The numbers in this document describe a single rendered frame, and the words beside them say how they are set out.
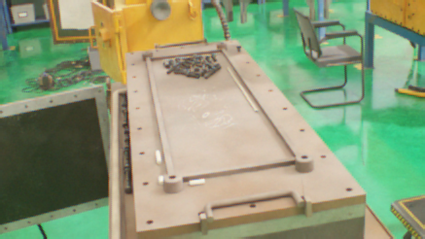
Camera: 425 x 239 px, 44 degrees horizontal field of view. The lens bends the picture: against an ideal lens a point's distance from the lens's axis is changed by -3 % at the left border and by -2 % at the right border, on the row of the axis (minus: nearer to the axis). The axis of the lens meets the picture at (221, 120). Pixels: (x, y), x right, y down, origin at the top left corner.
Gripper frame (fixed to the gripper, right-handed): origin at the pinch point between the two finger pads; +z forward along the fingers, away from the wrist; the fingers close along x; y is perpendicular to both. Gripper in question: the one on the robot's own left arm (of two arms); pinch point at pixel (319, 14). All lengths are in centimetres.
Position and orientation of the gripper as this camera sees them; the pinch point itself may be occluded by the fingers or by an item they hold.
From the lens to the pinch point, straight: 211.5
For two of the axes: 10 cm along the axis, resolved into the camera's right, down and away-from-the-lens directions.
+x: 9.9, -1.3, 1.1
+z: 0.7, 9.2, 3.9
